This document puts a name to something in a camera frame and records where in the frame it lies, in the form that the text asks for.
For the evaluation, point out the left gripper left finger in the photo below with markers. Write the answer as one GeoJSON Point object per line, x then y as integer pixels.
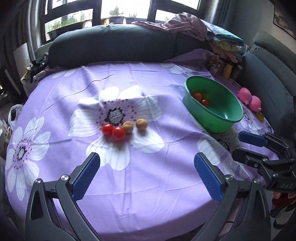
{"type": "Point", "coordinates": [42, 220]}

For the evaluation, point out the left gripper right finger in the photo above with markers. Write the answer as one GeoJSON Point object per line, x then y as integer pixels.
{"type": "Point", "coordinates": [242, 212]}

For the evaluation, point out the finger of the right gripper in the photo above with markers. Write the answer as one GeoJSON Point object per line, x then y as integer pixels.
{"type": "Point", "coordinates": [252, 139]}
{"type": "Point", "coordinates": [250, 158]}

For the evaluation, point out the red tomato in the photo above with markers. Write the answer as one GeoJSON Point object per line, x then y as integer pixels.
{"type": "Point", "coordinates": [118, 134]}
{"type": "Point", "coordinates": [107, 129]}
{"type": "Point", "coordinates": [204, 102]}

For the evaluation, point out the green mango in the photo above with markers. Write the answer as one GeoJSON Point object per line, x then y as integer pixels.
{"type": "Point", "coordinates": [205, 96]}

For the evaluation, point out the orange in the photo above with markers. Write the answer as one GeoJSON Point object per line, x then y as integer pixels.
{"type": "Point", "coordinates": [197, 96]}

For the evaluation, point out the pink pig toy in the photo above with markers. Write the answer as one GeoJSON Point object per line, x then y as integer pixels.
{"type": "Point", "coordinates": [253, 102]}

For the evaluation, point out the green plastic bowl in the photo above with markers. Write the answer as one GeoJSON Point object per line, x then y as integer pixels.
{"type": "Point", "coordinates": [224, 109]}

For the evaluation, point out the grey side sofa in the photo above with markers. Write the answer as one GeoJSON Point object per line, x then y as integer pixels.
{"type": "Point", "coordinates": [268, 72]}

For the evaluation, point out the yellow bottle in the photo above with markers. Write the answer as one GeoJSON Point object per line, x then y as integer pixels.
{"type": "Point", "coordinates": [226, 71]}

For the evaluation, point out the pile of clothes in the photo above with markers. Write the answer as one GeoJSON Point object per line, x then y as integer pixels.
{"type": "Point", "coordinates": [222, 42]}

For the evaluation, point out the white plastic bag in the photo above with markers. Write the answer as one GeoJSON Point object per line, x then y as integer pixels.
{"type": "Point", "coordinates": [13, 115]}

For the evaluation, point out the brown kiwi upper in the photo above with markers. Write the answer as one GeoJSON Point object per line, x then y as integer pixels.
{"type": "Point", "coordinates": [141, 124]}

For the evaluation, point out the brown kiwi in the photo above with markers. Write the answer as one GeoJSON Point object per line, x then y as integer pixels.
{"type": "Point", "coordinates": [141, 124]}
{"type": "Point", "coordinates": [128, 126]}

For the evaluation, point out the purple floral tablecloth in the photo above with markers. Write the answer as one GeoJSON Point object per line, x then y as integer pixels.
{"type": "Point", "coordinates": [147, 187]}

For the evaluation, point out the brown kiwi lower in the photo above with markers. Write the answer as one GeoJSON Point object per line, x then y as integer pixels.
{"type": "Point", "coordinates": [128, 126]}

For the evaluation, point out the dark green sofa back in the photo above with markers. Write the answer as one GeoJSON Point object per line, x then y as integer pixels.
{"type": "Point", "coordinates": [109, 43]}

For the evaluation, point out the black planter box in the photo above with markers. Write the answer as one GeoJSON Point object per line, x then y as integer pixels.
{"type": "Point", "coordinates": [59, 31]}

